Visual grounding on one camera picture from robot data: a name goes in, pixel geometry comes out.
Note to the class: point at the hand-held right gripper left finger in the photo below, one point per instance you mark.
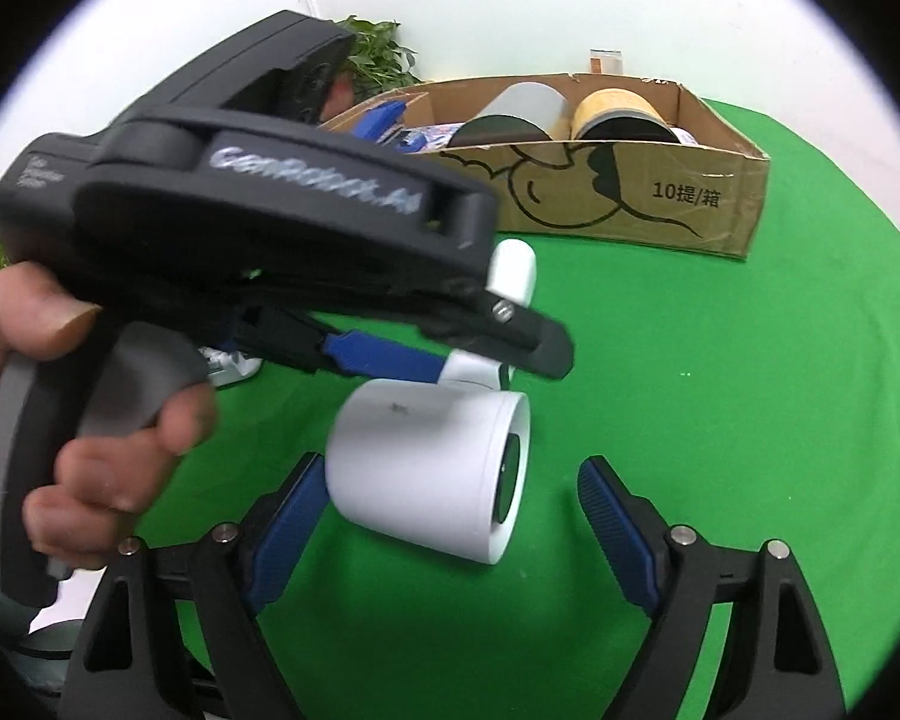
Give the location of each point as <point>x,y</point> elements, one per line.
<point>285,532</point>

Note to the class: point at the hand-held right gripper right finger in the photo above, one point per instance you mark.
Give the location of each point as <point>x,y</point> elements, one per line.
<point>622,540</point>

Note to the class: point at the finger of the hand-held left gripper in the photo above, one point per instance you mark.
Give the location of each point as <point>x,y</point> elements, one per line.
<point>517,337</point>
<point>379,360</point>

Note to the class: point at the colourful packet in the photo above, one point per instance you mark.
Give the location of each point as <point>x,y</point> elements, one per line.
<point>439,136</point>

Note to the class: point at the large cardboard box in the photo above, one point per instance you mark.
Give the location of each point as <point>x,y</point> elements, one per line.
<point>645,195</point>

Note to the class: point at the silver metal can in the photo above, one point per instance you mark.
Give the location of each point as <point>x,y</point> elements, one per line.
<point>525,109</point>

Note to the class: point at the yellow label jar black lid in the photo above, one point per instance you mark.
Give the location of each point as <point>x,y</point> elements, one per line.
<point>615,109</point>

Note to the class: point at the person's left hand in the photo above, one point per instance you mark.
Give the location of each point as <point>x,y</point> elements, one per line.
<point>37,307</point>

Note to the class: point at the white blue plastic package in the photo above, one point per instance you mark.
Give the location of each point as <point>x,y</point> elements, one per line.
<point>232,369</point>

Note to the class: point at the small glass jar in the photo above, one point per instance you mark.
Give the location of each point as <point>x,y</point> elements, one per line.
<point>607,64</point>

